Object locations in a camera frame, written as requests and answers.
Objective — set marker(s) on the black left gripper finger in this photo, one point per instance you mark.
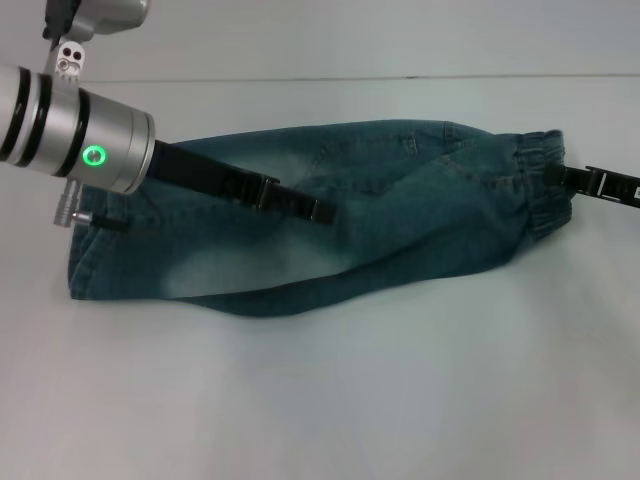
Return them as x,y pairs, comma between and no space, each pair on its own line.
300,202

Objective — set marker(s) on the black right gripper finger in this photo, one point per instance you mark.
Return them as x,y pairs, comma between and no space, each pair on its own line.
567,177

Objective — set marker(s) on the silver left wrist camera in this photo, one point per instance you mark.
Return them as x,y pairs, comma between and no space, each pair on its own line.
95,25

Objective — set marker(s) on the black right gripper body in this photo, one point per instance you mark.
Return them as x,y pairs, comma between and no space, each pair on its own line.
620,187

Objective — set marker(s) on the blue denim shorts with print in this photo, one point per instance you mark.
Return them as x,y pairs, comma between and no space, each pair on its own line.
375,220

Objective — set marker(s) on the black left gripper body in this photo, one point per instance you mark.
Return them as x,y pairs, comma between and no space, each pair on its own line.
210,175

